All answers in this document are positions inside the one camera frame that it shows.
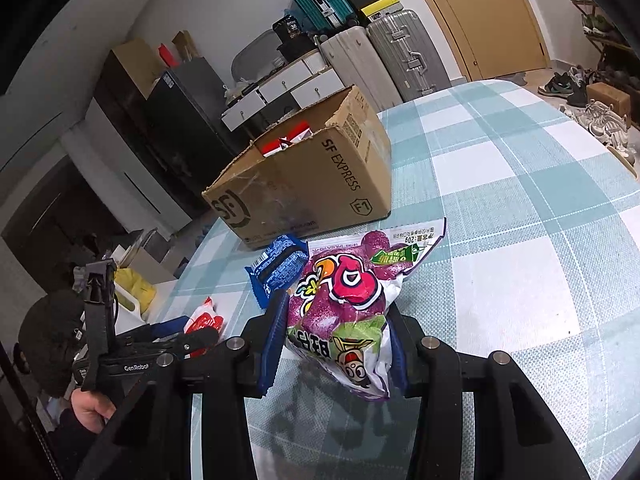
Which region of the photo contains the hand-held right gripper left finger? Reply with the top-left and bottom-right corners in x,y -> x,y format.
75,290 -> 292,480

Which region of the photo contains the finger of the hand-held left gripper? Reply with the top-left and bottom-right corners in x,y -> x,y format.
116,315 -> 191,349
149,326 -> 222,362

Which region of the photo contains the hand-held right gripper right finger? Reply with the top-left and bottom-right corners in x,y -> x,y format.
384,304 -> 594,480

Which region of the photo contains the small red packet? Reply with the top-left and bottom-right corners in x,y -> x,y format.
181,296 -> 227,347

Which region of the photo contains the purple snack bag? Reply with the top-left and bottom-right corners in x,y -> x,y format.
285,217 -> 447,402

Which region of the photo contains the brown cardboard box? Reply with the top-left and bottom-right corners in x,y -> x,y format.
201,84 -> 393,251

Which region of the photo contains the person's left forearm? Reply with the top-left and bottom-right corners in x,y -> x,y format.
51,406 -> 109,467

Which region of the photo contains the person's left hand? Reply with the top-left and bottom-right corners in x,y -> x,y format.
70,389 -> 118,433

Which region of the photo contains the white plastic container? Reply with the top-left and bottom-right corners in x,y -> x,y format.
111,280 -> 152,322

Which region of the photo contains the yellow bag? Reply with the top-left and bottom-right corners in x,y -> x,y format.
114,266 -> 157,312

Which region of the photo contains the black cap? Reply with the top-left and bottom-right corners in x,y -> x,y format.
19,289 -> 87,397

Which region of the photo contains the blue cookie packet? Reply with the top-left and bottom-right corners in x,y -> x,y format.
243,234 -> 310,310

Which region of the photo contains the dark brown cabinet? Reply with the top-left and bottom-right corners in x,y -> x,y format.
94,51 -> 202,222

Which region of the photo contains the black fridge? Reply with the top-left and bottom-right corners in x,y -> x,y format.
144,56 -> 237,172

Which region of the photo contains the white drawer unit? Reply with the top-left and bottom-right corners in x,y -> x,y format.
221,51 -> 347,132

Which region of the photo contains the cardboard box on cabinet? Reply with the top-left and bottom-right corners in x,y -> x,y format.
111,38 -> 167,99

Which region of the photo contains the grey round chair back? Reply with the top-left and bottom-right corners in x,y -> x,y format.
231,29 -> 297,82

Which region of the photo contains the white suitcase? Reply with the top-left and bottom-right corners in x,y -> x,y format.
319,25 -> 404,107

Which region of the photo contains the grey suitcase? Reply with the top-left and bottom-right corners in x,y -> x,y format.
366,8 -> 452,102

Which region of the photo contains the black labelled box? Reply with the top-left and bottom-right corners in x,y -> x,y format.
271,15 -> 312,44

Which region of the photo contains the white sneaker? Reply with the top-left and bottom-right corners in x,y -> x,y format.
574,101 -> 629,137

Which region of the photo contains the dark green sneaker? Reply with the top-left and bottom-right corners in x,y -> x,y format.
537,71 -> 587,99

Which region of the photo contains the black sneaker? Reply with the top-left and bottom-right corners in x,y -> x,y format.
566,66 -> 602,109

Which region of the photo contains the small cardboard box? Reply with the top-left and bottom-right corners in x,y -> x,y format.
586,81 -> 632,117

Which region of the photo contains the yellow and black box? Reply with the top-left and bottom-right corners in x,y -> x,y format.
356,0 -> 404,19

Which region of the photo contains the wooden door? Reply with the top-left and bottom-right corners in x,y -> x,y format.
399,0 -> 552,84

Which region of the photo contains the shoe rack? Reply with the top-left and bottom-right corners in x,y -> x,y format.
569,0 -> 640,87

